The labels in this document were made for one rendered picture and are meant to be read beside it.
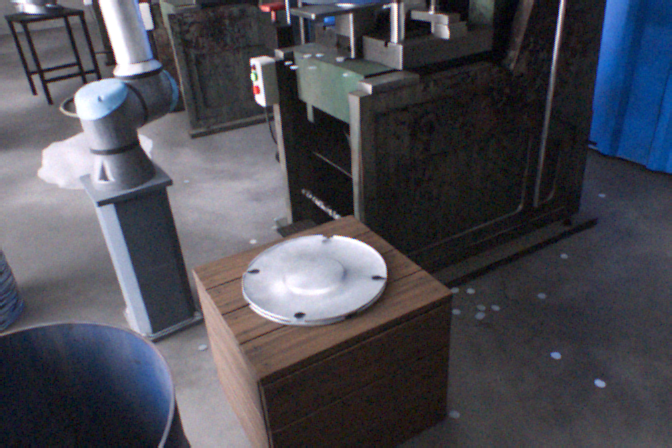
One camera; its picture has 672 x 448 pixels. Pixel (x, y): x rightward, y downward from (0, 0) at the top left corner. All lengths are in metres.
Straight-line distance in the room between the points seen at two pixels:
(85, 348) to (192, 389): 0.53
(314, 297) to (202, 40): 2.14
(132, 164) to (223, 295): 0.44
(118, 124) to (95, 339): 0.59
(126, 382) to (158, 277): 0.59
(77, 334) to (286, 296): 0.37
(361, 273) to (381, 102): 0.44
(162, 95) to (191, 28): 1.54
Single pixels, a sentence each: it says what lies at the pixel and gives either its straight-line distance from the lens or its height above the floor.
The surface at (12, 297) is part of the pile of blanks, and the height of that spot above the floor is 0.07.
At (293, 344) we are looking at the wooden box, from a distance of 0.95.
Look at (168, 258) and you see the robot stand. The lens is 1.48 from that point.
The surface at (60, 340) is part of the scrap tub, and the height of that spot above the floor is 0.45.
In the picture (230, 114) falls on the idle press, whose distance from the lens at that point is 3.09.
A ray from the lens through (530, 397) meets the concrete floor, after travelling 1.37.
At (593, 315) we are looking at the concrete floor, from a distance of 1.64.
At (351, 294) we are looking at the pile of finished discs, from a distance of 1.03.
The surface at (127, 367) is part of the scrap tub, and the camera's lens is 0.92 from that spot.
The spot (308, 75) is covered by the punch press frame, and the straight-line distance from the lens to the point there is 1.62.
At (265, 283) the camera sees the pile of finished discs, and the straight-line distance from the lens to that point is 1.08.
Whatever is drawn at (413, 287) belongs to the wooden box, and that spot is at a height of 0.35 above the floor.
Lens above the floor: 0.98
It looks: 30 degrees down
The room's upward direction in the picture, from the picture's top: 4 degrees counter-clockwise
